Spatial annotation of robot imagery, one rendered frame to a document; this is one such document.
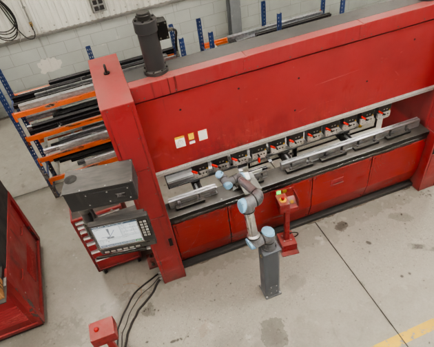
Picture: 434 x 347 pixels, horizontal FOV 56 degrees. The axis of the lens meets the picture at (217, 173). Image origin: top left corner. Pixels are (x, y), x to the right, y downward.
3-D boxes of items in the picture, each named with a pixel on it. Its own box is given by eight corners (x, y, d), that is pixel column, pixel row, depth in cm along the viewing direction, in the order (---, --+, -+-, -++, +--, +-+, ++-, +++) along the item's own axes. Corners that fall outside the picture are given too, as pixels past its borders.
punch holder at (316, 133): (307, 142, 408) (308, 129, 397) (303, 138, 414) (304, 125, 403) (321, 138, 411) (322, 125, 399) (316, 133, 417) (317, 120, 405)
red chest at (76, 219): (102, 279, 458) (70, 223, 389) (97, 246, 493) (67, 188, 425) (145, 264, 466) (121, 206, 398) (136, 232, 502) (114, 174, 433)
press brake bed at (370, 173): (184, 268, 455) (169, 222, 398) (179, 255, 470) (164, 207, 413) (412, 186, 505) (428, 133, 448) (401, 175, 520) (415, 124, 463)
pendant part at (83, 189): (98, 264, 337) (59, 195, 279) (99, 242, 355) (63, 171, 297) (158, 252, 340) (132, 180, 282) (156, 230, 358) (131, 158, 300)
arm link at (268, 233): (277, 240, 362) (277, 231, 353) (264, 247, 359) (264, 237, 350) (270, 231, 371) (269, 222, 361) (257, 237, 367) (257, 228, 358)
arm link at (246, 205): (266, 246, 357) (257, 197, 328) (252, 253, 353) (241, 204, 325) (260, 239, 367) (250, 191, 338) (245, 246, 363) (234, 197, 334)
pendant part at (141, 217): (102, 255, 327) (87, 227, 302) (102, 244, 335) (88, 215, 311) (157, 244, 329) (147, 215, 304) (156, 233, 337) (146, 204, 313)
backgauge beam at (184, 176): (169, 190, 424) (167, 183, 416) (165, 181, 434) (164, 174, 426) (362, 127, 462) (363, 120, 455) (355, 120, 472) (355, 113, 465)
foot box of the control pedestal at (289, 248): (282, 257, 452) (282, 250, 444) (275, 239, 470) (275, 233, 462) (300, 253, 453) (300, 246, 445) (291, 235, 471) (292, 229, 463)
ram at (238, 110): (156, 177, 371) (133, 105, 316) (153, 172, 377) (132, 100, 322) (433, 89, 421) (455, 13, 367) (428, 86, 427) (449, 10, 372)
